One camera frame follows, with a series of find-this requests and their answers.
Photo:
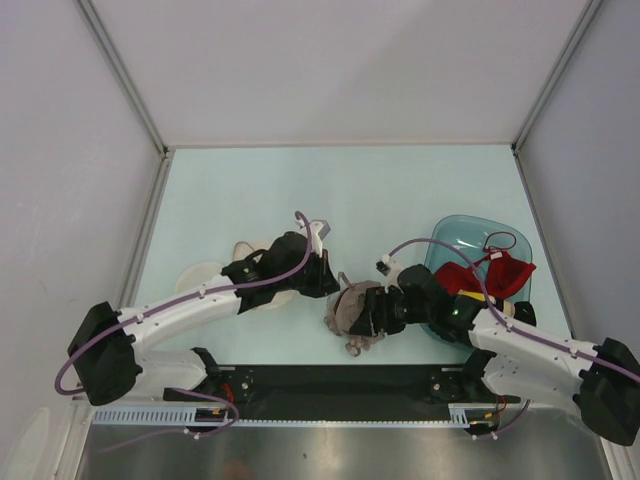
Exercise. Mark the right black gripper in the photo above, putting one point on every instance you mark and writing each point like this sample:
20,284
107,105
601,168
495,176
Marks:
369,322

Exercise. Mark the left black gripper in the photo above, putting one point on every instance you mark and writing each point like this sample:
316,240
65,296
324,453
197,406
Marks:
325,283

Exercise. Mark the beige bra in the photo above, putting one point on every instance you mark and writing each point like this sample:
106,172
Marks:
342,311

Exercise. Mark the white mesh laundry bag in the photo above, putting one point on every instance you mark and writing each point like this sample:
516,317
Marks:
200,273

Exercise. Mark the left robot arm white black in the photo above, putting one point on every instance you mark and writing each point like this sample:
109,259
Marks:
114,352

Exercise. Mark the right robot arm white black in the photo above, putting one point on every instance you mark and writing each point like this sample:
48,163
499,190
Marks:
598,383

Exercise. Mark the yellow black bra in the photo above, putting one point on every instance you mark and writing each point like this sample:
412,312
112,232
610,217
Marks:
502,306

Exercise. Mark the red bra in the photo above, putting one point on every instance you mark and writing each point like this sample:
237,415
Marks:
505,275

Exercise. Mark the teal transparent plastic basin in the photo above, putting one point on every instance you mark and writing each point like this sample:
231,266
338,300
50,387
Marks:
468,234

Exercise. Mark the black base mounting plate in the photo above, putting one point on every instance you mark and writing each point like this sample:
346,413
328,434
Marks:
357,393

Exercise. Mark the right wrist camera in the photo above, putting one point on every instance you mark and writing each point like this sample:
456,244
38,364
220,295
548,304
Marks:
390,269

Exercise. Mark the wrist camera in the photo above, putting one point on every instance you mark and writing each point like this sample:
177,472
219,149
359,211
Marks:
319,228
390,269

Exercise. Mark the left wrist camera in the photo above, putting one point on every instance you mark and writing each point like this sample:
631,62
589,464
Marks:
319,228

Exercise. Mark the white slotted cable duct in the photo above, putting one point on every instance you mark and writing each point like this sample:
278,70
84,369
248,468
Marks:
456,416

